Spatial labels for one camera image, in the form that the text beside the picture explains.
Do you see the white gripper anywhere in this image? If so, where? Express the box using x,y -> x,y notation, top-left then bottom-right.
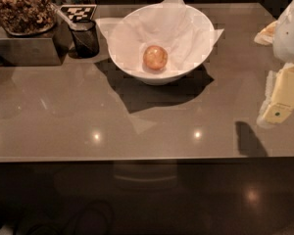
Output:
254,0 -> 294,128

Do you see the white spoon handle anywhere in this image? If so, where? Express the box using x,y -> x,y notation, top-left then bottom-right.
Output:
51,3 -> 83,30

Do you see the grey metal box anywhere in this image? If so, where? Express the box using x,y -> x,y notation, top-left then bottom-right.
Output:
0,23 -> 73,67

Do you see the white bowl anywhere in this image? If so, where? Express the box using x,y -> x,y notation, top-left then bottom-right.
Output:
107,3 -> 217,86

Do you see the black mesh pen cup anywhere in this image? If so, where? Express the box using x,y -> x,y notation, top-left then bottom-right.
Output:
70,20 -> 100,58

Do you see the white paper sheet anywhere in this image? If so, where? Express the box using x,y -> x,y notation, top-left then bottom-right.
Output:
95,0 -> 225,73

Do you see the orange red apple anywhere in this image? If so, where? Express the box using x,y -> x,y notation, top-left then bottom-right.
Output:
143,45 -> 168,71

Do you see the glass jar of nuts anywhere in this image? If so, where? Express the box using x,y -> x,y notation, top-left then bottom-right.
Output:
0,0 -> 56,36

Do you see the black white marker card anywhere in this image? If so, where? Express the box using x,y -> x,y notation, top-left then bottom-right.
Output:
60,4 -> 97,22

